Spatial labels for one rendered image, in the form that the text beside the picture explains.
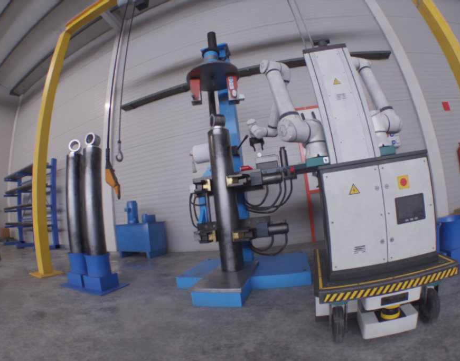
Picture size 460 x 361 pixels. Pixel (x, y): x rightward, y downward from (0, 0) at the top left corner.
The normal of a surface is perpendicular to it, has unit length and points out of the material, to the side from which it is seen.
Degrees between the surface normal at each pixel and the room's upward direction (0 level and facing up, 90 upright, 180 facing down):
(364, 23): 90
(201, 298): 90
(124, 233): 90
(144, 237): 90
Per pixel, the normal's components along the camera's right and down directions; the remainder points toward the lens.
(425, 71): -0.26, -0.11
